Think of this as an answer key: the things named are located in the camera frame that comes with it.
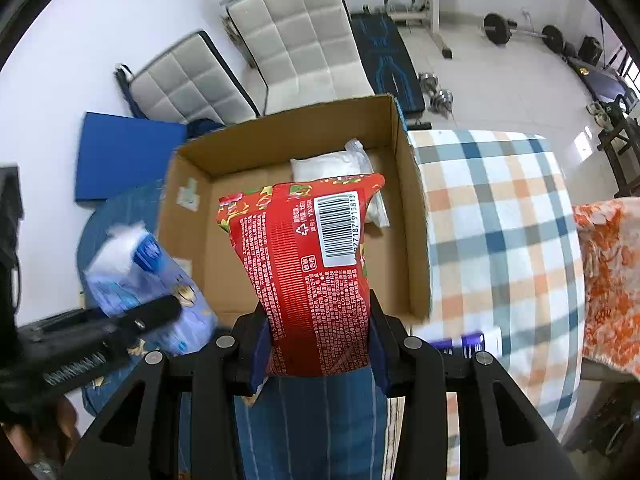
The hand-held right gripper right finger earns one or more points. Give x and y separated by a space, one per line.
378 357

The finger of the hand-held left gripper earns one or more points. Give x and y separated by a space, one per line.
152 312

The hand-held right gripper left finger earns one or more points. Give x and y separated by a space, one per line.
260 352

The blue and white soft packet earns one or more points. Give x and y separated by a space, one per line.
150 280

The red snack packet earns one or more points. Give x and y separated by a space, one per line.
310 285

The brown cardboard box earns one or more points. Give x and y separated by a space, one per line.
225 240

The white plastic bag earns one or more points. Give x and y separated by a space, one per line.
325 165

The person's left hand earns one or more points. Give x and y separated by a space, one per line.
60 425

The purple packet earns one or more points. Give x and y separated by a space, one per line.
457 344

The blue striped cloth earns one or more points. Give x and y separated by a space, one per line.
310 430

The white card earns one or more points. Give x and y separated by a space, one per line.
492 340

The blue foam mat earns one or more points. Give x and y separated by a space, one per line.
120 157

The plaid bed sheet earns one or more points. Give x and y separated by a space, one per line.
500 240

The small white quilted cushion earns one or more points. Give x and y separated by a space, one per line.
185 82

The orange floral cloth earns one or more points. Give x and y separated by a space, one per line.
610 280

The chrome dumbbell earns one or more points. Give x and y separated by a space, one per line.
442 102
428 81

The black and blue weight bench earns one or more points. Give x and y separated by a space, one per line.
387 60

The large white quilted cushion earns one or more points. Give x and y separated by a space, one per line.
300 40

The dark wooden stand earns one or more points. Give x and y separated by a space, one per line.
622 160

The pair of white shoes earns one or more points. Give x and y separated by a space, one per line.
604 112

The dark blue treadmill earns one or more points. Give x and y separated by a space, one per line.
600 82

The white barbell rack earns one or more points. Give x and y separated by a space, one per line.
432 7

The barbell with black plates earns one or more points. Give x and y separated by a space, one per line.
525 32

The black speaker box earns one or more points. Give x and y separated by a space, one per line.
590 50

